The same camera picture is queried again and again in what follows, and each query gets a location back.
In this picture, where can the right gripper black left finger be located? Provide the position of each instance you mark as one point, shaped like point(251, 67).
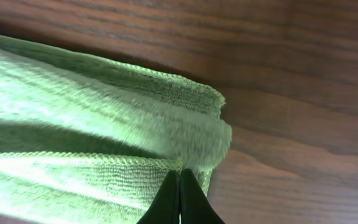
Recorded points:
point(165, 208)

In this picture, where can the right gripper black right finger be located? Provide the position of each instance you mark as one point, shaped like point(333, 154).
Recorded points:
point(195, 208)

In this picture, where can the green microfiber cloth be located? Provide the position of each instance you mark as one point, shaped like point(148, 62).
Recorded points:
point(85, 139)

